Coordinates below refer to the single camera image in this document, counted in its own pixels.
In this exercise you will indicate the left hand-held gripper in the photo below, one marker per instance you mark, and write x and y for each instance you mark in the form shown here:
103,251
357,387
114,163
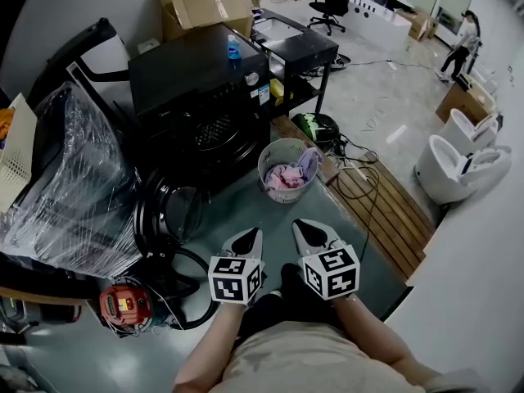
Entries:
233,278

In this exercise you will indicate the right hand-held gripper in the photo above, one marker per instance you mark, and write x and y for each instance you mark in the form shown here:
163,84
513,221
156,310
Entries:
331,272

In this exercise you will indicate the pale slotted laundry basket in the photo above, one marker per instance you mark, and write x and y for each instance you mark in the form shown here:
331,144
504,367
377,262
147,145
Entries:
282,197

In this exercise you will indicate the pink clothes garment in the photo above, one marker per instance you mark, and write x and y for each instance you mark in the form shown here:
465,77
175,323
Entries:
284,176

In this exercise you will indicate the lavender garment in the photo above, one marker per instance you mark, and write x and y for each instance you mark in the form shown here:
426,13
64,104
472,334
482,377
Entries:
309,160

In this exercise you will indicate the dark grey washing machine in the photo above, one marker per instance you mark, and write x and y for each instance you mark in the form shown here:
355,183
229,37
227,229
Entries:
184,80

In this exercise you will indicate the person's right forearm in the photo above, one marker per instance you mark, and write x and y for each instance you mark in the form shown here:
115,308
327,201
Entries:
368,334

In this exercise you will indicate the person's left forearm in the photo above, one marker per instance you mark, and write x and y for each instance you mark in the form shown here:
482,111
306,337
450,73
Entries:
209,342

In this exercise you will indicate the red power tool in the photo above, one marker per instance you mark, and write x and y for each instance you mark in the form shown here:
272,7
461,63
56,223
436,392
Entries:
123,305

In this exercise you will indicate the beige perforated basket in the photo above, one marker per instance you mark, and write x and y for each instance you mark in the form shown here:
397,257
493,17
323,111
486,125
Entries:
18,154

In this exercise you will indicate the person's black shoe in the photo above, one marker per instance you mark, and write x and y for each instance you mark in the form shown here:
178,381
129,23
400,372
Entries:
291,276

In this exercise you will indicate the person's dark trousers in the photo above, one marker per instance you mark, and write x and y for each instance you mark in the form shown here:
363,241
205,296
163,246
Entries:
262,313

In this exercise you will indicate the wooden slat platform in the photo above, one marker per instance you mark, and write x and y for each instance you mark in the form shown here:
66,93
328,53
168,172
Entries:
389,219

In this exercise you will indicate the white power strip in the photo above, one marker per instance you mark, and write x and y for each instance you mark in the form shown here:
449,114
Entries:
358,169

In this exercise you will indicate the round black glass door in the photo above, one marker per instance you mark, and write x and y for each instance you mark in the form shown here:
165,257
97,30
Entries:
163,211

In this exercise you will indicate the person's beige shirt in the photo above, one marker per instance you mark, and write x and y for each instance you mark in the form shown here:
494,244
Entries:
303,362

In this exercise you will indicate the white toilet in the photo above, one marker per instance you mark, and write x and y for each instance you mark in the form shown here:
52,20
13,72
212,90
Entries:
444,174
460,127

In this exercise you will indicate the yellow box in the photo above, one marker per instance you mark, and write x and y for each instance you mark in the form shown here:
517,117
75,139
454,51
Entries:
277,88

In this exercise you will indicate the black metal table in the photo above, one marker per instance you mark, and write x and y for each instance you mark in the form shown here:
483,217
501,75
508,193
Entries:
311,49

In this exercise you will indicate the blue plastic bottle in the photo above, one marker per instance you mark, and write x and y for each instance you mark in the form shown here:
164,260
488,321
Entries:
233,49

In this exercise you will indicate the brown cardboard box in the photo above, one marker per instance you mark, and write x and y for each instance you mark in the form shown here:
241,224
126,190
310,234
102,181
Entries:
460,102
421,25

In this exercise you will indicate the white sink basin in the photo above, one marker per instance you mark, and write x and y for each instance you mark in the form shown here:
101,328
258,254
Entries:
278,29

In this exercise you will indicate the white counter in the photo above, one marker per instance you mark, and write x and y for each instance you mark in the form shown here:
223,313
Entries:
380,27

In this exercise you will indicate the open-flap cardboard box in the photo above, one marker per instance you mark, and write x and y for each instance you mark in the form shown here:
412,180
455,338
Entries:
229,10

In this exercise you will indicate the white wall socket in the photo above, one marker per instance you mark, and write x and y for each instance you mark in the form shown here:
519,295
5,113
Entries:
148,46

